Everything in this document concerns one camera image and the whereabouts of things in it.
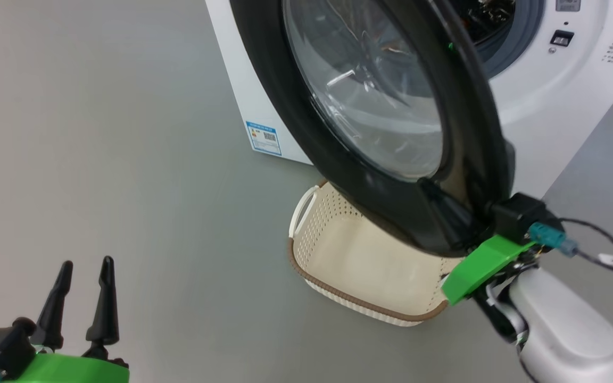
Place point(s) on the steel washing machine drum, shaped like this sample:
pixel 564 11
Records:
pixel 485 18

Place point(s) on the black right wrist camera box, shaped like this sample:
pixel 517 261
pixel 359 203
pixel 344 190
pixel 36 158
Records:
pixel 519 215

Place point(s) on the cream perforated laundry basket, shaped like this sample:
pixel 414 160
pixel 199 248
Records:
pixel 359 266

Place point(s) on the white front-load washing machine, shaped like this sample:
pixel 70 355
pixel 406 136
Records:
pixel 551 122

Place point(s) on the teal right camera connector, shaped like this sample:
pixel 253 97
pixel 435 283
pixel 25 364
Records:
pixel 551 239

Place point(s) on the grey warning label sticker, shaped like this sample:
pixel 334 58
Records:
pixel 568 5

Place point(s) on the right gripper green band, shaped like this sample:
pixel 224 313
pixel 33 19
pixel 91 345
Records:
pixel 482 263

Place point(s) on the grey rubber door gasket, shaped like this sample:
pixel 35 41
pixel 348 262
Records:
pixel 514 48

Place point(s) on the black door latch slot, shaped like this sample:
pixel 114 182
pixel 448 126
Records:
pixel 562 38

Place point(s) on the black glass washing machine door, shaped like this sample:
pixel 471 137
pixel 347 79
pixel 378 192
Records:
pixel 296 106

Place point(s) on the blue energy label sticker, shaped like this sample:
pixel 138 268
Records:
pixel 264 138

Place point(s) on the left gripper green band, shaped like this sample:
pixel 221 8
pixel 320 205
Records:
pixel 67 369

